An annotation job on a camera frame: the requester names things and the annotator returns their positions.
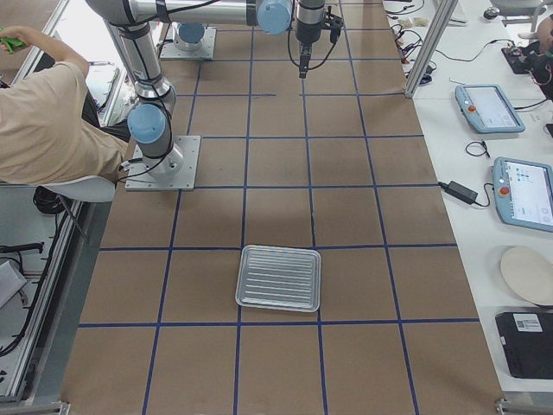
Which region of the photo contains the near blue teach pendant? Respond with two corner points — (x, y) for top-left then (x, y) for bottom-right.
(492, 156), (552, 233)

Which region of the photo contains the black flat box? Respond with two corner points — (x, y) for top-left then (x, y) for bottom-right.
(495, 312), (552, 380)

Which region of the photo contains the beige round plate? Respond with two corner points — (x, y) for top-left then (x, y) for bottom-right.
(500, 246), (552, 307)

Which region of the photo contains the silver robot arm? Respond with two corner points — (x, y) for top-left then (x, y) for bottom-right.
(174, 22), (206, 51)
(90, 1), (347, 188)

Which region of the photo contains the aluminium frame post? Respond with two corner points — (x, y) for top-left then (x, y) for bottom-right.
(404, 0), (458, 99)

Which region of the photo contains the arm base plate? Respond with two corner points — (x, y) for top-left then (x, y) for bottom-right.
(124, 136), (201, 191)
(160, 26), (217, 61)

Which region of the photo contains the blue teach pendant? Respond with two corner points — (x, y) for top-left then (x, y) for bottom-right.
(492, 156), (552, 233)
(454, 85), (525, 134)

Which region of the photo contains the far blue teach pendant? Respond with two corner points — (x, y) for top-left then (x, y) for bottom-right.
(454, 85), (525, 134)

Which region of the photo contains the black power adapter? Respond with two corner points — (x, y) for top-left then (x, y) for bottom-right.
(438, 181), (478, 205)

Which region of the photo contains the seated person beige shirt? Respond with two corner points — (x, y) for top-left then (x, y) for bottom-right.
(1, 26), (130, 185)

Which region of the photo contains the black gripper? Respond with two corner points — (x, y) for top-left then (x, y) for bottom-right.
(296, 8), (342, 78)

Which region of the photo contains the green handled reach stick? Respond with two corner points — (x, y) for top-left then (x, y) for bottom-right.
(1, 26), (28, 54)

